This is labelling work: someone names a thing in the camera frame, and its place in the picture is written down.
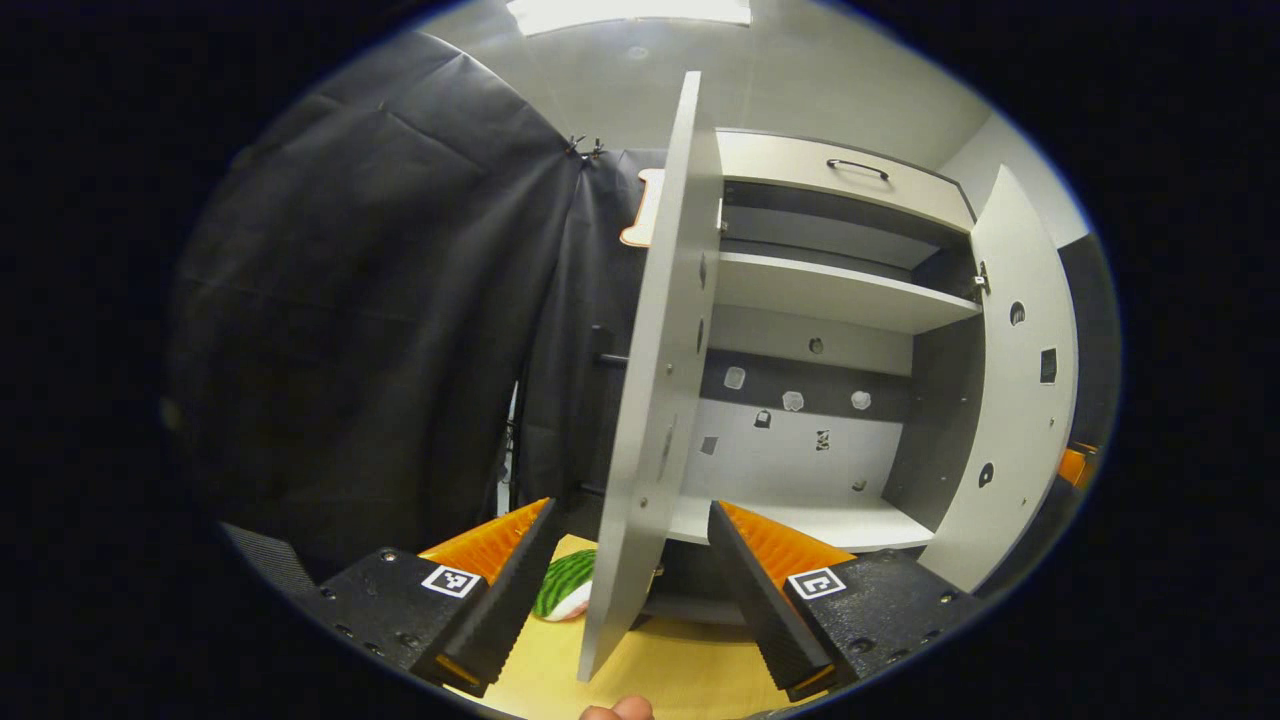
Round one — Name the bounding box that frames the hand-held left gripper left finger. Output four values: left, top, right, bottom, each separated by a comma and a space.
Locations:
318, 497, 561, 698

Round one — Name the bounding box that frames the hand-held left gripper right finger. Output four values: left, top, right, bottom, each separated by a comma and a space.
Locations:
708, 500, 981, 701

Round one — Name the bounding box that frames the watermelon pattern coaster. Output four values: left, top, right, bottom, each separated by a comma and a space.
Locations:
533, 548, 598, 623

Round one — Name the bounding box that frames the white cabinet door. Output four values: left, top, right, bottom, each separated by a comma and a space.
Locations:
578, 70, 726, 683
918, 165, 1081, 593

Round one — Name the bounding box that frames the white and grey cabinet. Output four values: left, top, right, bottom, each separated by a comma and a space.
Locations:
665, 128, 986, 626

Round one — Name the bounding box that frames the white cabinet bottom board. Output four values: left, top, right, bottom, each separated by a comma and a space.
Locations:
668, 495, 936, 553

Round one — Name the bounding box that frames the white cabinet shelf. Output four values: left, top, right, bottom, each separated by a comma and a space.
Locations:
715, 250, 983, 334
722, 205, 941, 271

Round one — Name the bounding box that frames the white cabinet drawer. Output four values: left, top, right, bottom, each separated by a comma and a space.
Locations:
715, 130, 976, 233

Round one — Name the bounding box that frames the dark ribbed object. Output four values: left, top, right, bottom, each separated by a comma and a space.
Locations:
220, 520, 323, 601

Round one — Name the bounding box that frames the black backdrop cloth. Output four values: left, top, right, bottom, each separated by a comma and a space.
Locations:
165, 30, 666, 581

